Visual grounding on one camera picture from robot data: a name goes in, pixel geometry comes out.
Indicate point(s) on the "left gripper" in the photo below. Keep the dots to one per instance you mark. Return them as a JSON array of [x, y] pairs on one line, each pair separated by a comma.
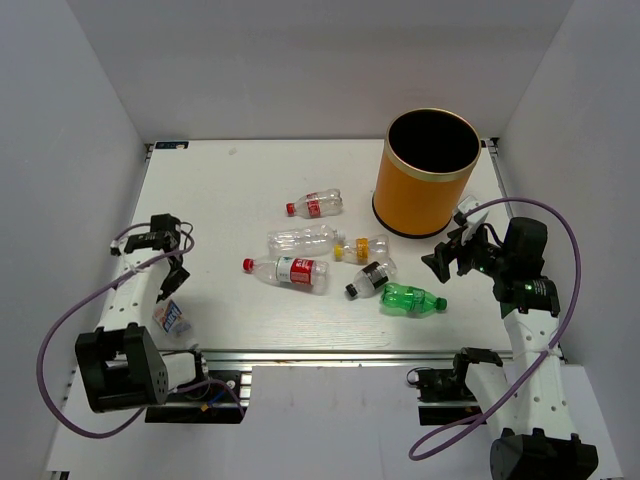
[[173, 284]]

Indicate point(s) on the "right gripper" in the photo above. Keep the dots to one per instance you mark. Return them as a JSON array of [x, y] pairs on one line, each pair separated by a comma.
[[446, 252]]

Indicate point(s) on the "blue-label clear bottle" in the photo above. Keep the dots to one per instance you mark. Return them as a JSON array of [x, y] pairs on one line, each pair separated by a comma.
[[175, 326]]

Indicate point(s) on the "green plastic bottle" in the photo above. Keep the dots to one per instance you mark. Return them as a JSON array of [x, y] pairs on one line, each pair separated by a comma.
[[411, 300]]

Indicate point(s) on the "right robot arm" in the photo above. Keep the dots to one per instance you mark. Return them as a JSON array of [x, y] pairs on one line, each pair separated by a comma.
[[534, 434]]

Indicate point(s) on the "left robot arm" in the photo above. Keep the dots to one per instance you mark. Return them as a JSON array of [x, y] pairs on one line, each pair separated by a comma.
[[120, 365]]

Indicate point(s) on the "orange cylindrical bin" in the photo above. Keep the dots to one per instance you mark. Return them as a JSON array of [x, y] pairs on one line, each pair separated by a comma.
[[427, 160]]

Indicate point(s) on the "black-cap black-label bottle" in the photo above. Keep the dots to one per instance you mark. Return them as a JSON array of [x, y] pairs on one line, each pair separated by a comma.
[[370, 279]]

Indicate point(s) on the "yellow-cap orange-label bottle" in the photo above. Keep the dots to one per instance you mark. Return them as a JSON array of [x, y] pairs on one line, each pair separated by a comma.
[[363, 251]]

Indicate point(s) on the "large red-label clear bottle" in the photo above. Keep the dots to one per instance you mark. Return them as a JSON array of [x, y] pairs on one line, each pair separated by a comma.
[[308, 274]]

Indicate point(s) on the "large clear unlabelled bottle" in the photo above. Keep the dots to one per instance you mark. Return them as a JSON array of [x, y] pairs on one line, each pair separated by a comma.
[[310, 241]]

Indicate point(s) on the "blue table sticker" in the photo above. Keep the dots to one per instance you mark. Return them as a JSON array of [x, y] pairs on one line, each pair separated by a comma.
[[171, 145]]

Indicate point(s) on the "small red-label clear bottle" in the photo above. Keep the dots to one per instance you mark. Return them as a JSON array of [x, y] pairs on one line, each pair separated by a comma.
[[317, 204]]

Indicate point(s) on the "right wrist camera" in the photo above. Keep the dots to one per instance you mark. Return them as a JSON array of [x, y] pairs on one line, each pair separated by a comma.
[[469, 217]]

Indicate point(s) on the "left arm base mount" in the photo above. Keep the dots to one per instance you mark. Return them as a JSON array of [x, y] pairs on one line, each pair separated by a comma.
[[208, 405]]

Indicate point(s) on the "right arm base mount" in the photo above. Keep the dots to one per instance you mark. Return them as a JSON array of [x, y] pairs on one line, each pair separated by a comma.
[[441, 400]]

